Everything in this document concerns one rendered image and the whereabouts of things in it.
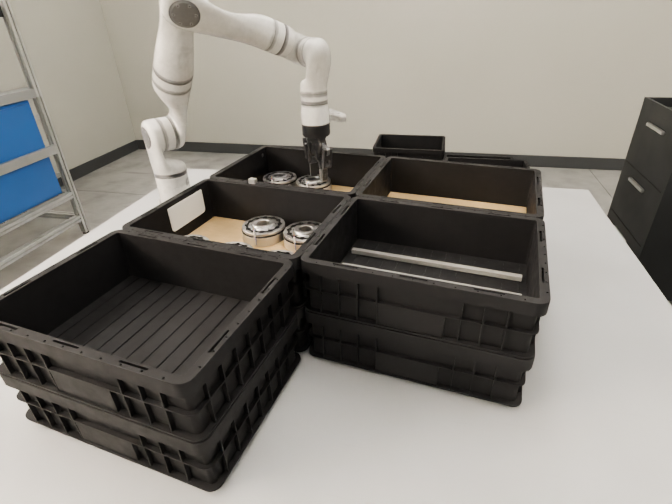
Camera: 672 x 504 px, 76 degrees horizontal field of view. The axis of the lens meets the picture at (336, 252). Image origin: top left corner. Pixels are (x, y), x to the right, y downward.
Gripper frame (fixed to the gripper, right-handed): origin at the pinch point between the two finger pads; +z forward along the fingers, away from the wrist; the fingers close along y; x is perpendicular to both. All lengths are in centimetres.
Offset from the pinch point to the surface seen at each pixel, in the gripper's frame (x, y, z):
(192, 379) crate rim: -49, 64, -4
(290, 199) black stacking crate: -15.4, 15.8, -1.3
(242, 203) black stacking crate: -24.3, 5.3, 1.4
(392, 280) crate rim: -16, 59, -3
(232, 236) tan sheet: -29.8, 12.2, 6.1
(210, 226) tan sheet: -33.0, 3.9, 6.1
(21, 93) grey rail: -84, -197, -4
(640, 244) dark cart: 140, 25, 54
